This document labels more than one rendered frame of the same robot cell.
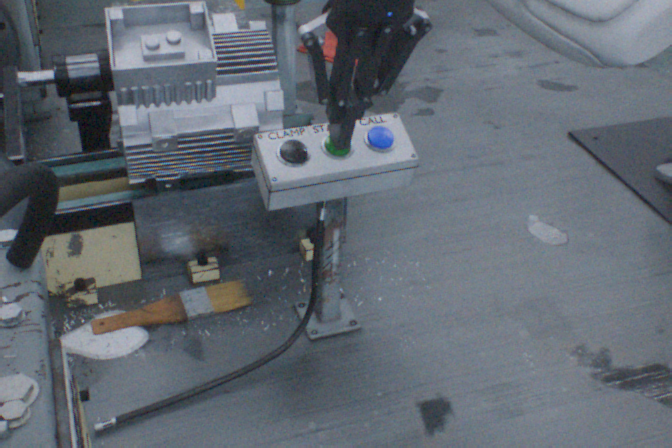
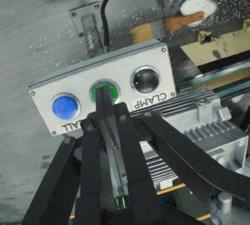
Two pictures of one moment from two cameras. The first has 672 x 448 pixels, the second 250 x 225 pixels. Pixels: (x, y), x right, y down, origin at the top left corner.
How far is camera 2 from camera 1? 67 cm
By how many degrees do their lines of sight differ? 18
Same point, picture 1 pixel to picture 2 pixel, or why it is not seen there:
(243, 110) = not seen: hidden behind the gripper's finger
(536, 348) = not seen: outside the picture
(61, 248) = (221, 52)
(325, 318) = (90, 16)
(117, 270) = (192, 48)
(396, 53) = (55, 200)
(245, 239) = not seen: hidden behind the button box
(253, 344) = not seen: outside the picture
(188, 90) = (197, 135)
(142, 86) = (224, 131)
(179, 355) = not seen: outside the picture
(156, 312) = (176, 23)
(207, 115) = (178, 124)
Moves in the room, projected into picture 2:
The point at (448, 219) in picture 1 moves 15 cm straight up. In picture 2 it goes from (25, 97) to (19, 140)
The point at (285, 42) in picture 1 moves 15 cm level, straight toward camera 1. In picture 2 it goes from (115, 179) to (117, 159)
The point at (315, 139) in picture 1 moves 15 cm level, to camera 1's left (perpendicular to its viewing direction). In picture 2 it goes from (125, 98) to (222, 92)
